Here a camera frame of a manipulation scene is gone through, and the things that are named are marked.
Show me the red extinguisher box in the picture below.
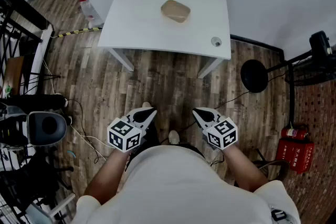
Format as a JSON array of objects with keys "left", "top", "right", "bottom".
[{"left": 275, "top": 137, "right": 315, "bottom": 175}]

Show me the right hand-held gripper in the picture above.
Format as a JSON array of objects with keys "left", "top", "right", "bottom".
[{"left": 192, "top": 107, "right": 239, "bottom": 151}]

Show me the yellow black striped strip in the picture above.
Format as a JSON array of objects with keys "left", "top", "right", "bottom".
[{"left": 57, "top": 27, "right": 103, "bottom": 38}]

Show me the black clip on shirt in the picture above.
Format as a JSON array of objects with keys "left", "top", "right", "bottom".
[{"left": 270, "top": 208, "right": 287, "bottom": 221}]

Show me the brown round stool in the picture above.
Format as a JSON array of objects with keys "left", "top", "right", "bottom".
[{"left": 251, "top": 148, "right": 291, "bottom": 182}]

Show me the white table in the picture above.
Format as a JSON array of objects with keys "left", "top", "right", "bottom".
[{"left": 97, "top": 0, "right": 232, "bottom": 80}]

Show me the clear plastic bottle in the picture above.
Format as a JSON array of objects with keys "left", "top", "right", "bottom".
[{"left": 79, "top": 0, "right": 103, "bottom": 30}]

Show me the black metal rack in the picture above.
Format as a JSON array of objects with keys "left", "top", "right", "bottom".
[{"left": 0, "top": 0, "right": 55, "bottom": 99}]

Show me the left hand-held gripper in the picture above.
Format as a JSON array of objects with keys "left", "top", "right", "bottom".
[{"left": 107, "top": 106, "right": 158, "bottom": 153}]

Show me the black fan cable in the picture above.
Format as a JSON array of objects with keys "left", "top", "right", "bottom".
[{"left": 214, "top": 72, "right": 287, "bottom": 111}]

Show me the person's left forearm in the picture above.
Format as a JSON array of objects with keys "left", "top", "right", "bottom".
[{"left": 83, "top": 148, "right": 132, "bottom": 205}]

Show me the brown wooden board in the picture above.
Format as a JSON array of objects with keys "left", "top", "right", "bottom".
[{"left": 3, "top": 56, "right": 25, "bottom": 95}]

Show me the red fire extinguisher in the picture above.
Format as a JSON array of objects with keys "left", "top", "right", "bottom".
[{"left": 280, "top": 123, "right": 309, "bottom": 140}]

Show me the black stand fan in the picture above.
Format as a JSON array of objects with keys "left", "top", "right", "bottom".
[{"left": 240, "top": 30, "right": 336, "bottom": 94}]

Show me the black stand frame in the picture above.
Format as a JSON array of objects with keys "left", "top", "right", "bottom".
[{"left": 0, "top": 146, "right": 77, "bottom": 224}]

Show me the person's white shirt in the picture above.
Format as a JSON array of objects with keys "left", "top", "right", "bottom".
[{"left": 69, "top": 144, "right": 301, "bottom": 224}]

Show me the person's right forearm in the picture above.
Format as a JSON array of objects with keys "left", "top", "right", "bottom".
[{"left": 222, "top": 144, "right": 270, "bottom": 193}]

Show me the person's right white shoe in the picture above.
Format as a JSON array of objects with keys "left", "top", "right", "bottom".
[{"left": 167, "top": 130, "right": 181, "bottom": 145}]

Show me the white floor cable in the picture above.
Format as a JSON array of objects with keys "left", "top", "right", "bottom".
[{"left": 41, "top": 59, "right": 117, "bottom": 151}]

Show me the black cylinder roll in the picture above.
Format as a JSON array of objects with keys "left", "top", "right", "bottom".
[{"left": 0, "top": 93, "right": 69, "bottom": 115}]

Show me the tan soft pouch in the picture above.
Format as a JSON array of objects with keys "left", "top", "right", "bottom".
[{"left": 160, "top": 0, "right": 192, "bottom": 24}]

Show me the black floor cable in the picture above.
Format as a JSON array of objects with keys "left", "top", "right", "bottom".
[{"left": 65, "top": 98, "right": 109, "bottom": 165}]

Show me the grey padded chair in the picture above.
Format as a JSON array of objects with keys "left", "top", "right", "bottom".
[{"left": 25, "top": 111, "right": 68, "bottom": 147}]

